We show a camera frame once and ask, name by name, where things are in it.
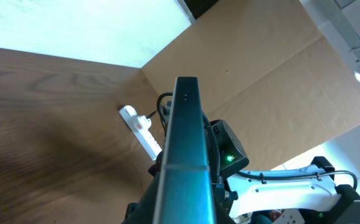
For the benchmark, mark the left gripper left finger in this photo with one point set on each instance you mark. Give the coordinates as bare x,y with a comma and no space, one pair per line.
142,212

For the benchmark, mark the brown cardboard side panel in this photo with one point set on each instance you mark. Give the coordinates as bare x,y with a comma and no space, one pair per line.
266,69

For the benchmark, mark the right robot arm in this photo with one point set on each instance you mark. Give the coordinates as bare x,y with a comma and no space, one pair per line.
317,193

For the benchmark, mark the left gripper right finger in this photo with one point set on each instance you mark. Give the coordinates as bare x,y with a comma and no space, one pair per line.
223,198

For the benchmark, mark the white power strip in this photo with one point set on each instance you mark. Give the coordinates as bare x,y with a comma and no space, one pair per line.
140,125

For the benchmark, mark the Galaxy S25 Ultra smartphone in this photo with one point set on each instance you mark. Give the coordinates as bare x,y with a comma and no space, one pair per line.
184,194

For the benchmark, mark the white USB wall charger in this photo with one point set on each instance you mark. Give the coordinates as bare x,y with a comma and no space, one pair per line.
128,114

